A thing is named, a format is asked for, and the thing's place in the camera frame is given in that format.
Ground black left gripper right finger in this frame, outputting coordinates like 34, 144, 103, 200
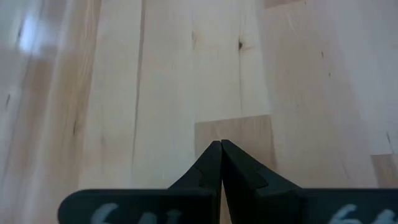
221, 139, 398, 224

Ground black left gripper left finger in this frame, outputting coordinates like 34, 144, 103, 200
57, 140, 222, 224

